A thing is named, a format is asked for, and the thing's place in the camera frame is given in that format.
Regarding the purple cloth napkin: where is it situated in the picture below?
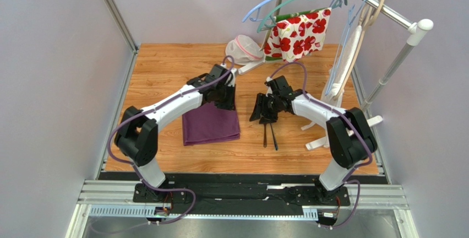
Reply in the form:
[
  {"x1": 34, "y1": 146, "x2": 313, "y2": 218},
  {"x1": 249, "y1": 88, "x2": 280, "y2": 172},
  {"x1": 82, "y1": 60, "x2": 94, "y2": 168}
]
[{"x1": 182, "y1": 103, "x2": 241, "y2": 146}]

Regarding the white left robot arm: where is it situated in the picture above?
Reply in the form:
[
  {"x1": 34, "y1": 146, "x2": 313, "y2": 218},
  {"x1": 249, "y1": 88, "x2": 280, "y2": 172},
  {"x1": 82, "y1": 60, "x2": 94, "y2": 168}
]
[{"x1": 110, "y1": 64, "x2": 238, "y2": 189}]

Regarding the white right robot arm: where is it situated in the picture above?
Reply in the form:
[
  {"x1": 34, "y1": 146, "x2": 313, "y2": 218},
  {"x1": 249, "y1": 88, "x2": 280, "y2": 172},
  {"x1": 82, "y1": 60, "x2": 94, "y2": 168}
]
[{"x1": 249, "y1": 76, "x2": 378, "y2": 193}]

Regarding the white mesh laundry bag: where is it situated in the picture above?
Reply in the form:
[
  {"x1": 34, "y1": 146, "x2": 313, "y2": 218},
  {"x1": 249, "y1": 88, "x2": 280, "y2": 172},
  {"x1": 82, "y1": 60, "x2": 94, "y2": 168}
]
[{"x1": 225, "y1": 35, "x2": 264, "y2": 66}]

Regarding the white towel on hanger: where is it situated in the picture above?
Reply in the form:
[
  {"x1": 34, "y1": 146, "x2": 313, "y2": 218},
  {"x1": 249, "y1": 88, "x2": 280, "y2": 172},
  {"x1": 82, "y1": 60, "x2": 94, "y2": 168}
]
[{"x1": 320, "y1": 25, "x2": 362, "y2": 107}]

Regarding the red poppy floral cloth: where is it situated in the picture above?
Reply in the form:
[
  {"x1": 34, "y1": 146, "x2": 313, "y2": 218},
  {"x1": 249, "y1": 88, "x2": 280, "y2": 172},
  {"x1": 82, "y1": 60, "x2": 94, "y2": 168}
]
[{"x1": 264, "y1": 8, "x2": 332, "y2": 62}]

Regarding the metal clothes rack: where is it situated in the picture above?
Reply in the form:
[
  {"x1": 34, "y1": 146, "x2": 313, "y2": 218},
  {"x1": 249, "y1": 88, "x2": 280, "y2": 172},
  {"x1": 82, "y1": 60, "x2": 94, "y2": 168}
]
[{"x1": 260, "y1": 0, "x2": 434, "y2": 126}]

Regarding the blue thin wire hanger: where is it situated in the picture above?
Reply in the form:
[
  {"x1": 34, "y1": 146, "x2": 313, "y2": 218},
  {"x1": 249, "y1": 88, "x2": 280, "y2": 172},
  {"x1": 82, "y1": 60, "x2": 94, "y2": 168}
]
[{"x1": 324, "y1": 0, "x2": 369, "y2": 96}]

